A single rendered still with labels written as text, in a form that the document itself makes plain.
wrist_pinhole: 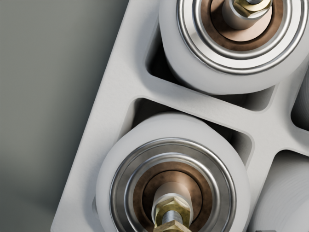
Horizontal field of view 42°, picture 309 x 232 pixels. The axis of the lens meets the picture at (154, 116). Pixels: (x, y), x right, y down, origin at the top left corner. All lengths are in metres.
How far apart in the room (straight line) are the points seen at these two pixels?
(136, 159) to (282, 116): 0.13
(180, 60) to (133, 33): 0.08
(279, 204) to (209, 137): 0.08
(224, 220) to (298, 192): 0.06
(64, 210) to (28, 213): 0.21
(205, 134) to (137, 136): 0.04
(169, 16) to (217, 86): 0.05
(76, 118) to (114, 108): 0.19
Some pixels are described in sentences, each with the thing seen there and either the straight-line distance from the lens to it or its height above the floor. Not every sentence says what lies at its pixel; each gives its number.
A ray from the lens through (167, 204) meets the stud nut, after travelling 0.21.
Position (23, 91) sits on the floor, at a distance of 0.52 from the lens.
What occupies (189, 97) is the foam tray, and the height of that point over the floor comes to 0.18.
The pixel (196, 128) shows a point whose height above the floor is 0.25.
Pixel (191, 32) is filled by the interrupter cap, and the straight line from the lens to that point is 0.24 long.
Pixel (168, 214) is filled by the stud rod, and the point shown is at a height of 0.30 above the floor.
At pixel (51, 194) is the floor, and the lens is 0.53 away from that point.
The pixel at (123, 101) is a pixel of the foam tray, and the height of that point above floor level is 0.18.
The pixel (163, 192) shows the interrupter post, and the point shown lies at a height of 0.27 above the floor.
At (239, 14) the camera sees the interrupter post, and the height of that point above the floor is 0.28.
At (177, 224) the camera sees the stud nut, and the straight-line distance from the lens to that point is 0.17.
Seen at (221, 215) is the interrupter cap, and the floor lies 0.25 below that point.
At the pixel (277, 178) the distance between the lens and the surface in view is 0.33.
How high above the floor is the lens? 0.49
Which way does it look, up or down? 86 degrees down
